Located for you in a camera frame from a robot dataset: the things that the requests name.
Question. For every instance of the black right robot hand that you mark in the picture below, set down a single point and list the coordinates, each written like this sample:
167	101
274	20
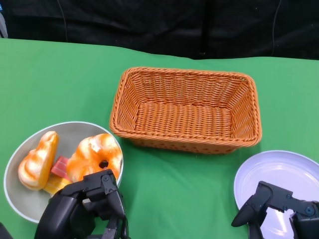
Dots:
271	195

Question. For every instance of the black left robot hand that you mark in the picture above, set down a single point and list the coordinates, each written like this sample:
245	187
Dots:
67	214

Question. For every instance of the yellow cake slice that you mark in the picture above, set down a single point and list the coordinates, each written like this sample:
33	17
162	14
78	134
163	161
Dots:
56	185

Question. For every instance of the salmon pink cake slice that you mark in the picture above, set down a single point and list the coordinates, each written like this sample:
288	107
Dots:
59	166

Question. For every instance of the pale green bowl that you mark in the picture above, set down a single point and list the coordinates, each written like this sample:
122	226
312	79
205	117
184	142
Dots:
72	132

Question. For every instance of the lilac plate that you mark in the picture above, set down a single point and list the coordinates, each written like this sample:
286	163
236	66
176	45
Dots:
274	166

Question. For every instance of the orange wicker basket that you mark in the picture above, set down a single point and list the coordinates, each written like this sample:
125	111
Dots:
184	117

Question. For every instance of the green table cloth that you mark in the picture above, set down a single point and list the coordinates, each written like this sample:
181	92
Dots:
62	87

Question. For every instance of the grey equipment with blue label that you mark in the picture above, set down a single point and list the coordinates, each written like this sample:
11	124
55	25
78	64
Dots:
2	22

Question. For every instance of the black backdrop curtain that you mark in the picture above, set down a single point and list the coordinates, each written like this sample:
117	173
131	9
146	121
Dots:
149	22

